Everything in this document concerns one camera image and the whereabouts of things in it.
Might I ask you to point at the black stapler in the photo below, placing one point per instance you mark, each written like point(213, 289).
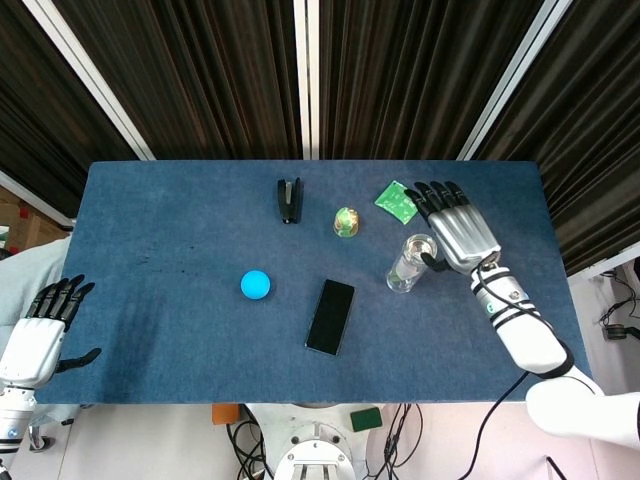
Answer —
point(290, 202)

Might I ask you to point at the small green yellow toy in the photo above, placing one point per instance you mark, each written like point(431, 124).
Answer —
point(347, 222)

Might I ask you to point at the blue felt table cloth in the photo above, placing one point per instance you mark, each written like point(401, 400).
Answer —
point(175, 310)

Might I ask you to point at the white frame post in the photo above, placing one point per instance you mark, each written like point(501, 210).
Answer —
point(515, 80)
point(95, 85)
point(306, 80)

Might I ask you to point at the orange block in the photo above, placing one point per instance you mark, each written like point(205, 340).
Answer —
point(225, 414)

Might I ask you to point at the clear glass cup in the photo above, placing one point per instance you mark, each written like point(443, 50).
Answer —
point(405, 272)

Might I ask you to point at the black pleated curtain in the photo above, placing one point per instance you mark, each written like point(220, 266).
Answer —
point(210, 75)

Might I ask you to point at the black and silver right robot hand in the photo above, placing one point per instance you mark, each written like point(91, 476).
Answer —
point(462, 235)

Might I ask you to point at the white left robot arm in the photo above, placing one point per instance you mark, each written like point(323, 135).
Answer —
point(12, 415)

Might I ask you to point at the brown cardboard box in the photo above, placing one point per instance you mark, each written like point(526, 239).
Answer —
point(30, 225)

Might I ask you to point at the blue ball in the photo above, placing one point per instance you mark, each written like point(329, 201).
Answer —
point(255, 285)

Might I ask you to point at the green block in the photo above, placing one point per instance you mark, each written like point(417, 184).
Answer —
point(366, 420)

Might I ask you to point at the grey cloth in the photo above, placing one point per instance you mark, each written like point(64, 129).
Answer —
point(25, 270)

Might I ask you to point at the black smartphone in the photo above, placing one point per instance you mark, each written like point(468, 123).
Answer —
point(330, 317)

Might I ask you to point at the grey caster wheel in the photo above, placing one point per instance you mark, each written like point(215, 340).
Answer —
point(42, 440)

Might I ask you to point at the white robot torso base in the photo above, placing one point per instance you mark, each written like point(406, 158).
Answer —
point(315, 445)

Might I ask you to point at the green foil sachet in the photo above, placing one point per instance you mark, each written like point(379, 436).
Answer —
point(395, 201)

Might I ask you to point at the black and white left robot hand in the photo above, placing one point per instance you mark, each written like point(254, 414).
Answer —
point(32, 345)

